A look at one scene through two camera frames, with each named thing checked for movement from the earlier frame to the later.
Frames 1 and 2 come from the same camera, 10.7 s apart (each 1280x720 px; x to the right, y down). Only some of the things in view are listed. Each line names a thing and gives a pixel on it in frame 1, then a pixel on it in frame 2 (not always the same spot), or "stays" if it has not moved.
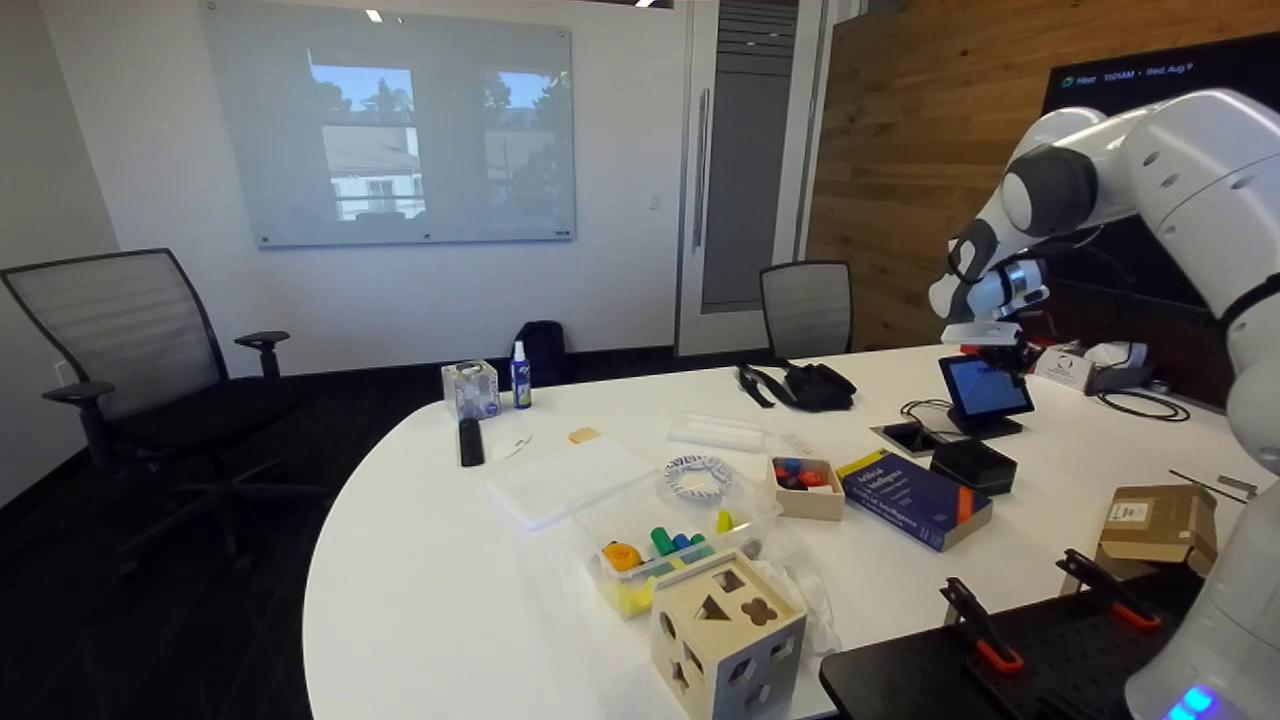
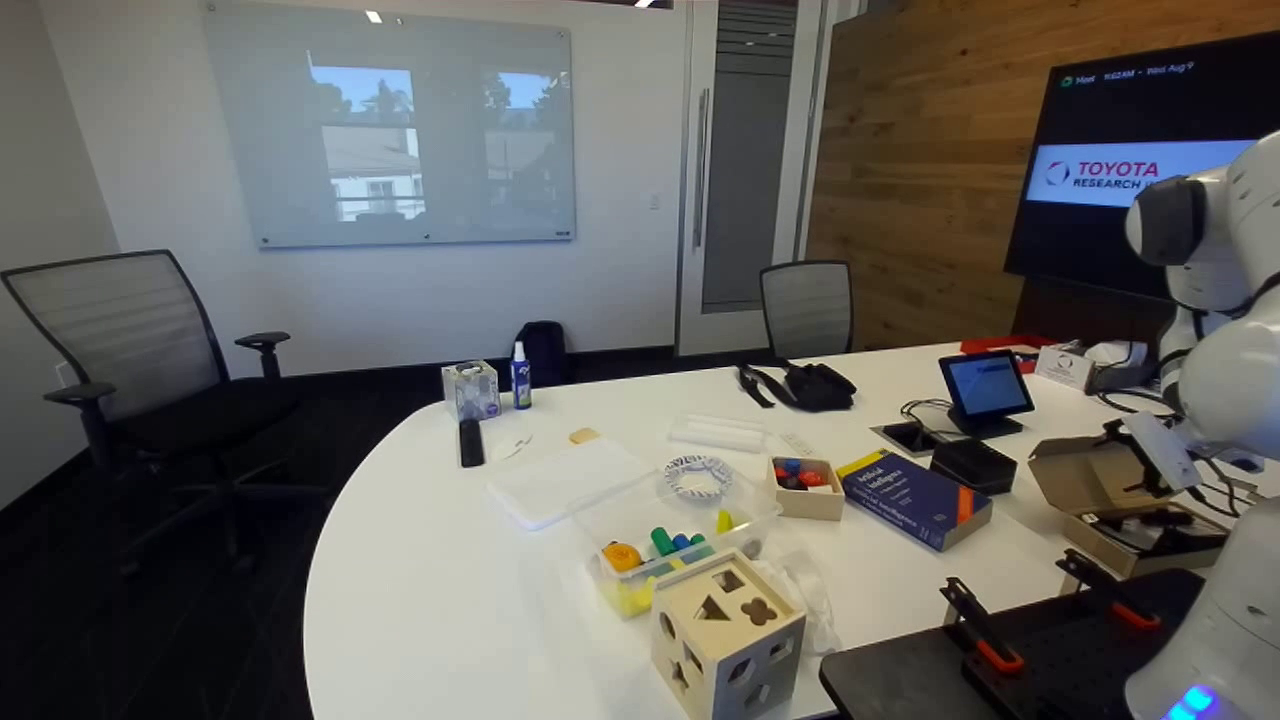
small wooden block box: x=805 y=484 stays
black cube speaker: x=973 y=467 stays
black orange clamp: x=1103 y=589 stays
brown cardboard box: x=1153 y=526 → x=1109 y=480
